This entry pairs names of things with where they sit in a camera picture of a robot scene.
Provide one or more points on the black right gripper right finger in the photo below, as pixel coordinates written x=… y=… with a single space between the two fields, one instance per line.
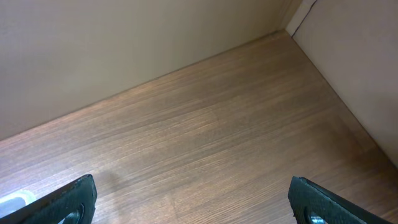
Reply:
x=313 y=204

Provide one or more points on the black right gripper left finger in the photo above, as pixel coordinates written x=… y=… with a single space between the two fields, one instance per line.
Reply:
x=72 y=203

